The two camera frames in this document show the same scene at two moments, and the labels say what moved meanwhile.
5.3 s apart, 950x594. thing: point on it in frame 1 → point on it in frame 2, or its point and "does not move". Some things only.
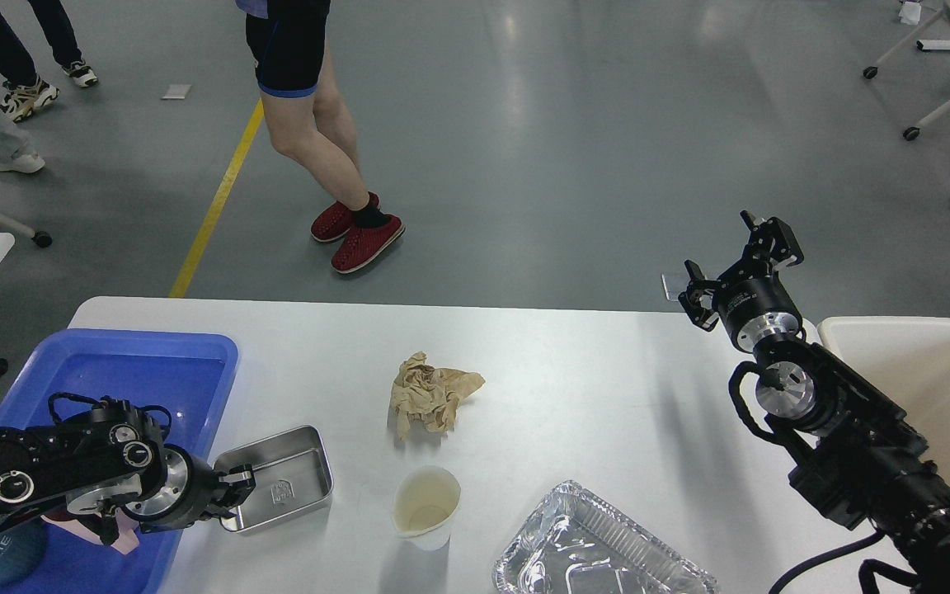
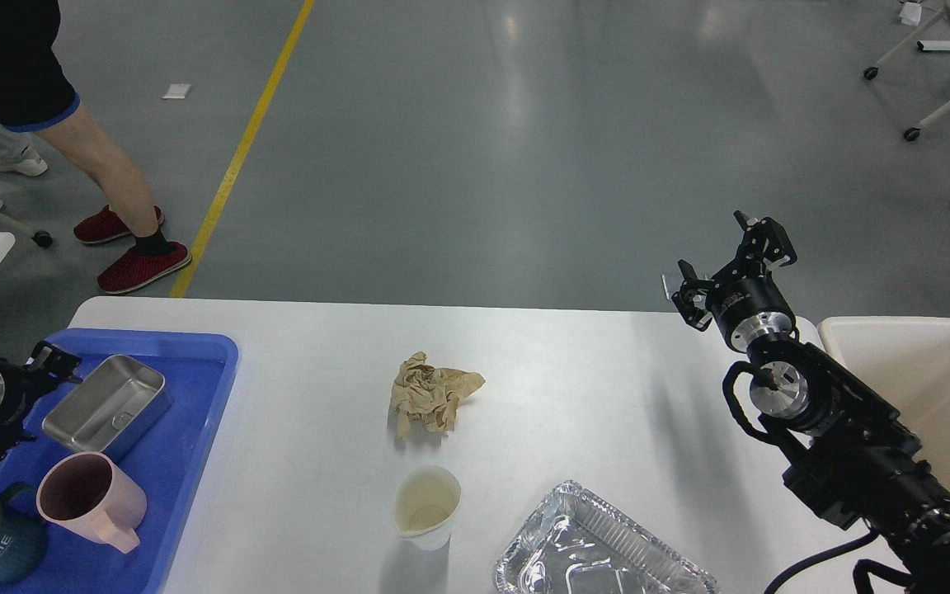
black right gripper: (756, 308) does not move
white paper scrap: (177, 91) does not move
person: (307, 117) → (4, 55)
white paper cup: (423, 506) does not move
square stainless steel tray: (292, 474) → (106, 403)
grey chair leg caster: (40, 238) does not move
